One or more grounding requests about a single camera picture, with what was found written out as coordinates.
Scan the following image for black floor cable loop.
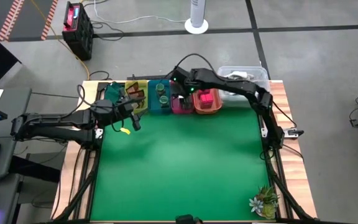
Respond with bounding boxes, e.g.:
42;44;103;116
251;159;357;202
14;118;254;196
88;70;112;82

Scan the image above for grey white crumpled bags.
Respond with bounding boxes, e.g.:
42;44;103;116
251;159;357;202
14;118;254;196
224;70;251;80

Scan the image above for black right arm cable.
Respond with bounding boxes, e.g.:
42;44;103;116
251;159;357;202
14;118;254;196
165;53;218;80

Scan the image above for clear plastic storage container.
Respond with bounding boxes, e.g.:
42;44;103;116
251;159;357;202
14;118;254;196
216;65;272;103

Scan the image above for brown spice pouch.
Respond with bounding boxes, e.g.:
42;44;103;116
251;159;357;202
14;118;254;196
125;82;141;96
132;90;146;106

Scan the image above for small succulent plant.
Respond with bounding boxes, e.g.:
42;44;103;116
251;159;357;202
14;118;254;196
248;184;280;220

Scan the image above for yellow floor cable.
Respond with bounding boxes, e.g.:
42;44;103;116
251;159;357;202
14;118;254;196
29;0;91;81

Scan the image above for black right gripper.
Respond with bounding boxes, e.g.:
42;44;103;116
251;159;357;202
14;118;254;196
177;88;195;110

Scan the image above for orange plastic bin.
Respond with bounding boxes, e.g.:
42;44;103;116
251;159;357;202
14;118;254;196
192;87;223;115

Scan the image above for black table-level camera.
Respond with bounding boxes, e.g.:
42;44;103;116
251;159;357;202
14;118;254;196
175;213;203;224

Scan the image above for blue plastic bin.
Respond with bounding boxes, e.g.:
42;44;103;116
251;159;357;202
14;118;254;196
147;79;172;114

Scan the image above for white tower fan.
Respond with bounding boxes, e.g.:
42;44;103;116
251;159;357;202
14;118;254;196
183;0;209;35

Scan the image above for pink plastic bin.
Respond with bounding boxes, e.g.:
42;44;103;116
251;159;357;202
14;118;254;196
169;80;196;114

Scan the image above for green table mat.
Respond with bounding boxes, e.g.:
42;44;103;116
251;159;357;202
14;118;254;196
90;105;272;222

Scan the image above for white floor cable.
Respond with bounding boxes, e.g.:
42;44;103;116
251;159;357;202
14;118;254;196
93;0;186;26

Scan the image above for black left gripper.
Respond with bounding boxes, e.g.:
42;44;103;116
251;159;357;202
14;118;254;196
116;95;148;132

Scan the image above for black crate with red top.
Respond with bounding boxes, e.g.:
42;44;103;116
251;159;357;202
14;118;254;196
61;1;94;62

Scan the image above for yellow plastic bin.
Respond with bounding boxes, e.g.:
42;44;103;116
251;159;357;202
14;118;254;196
123;79;149;114

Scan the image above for grey desk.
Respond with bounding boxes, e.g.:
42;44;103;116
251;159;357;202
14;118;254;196
0;87;32;180

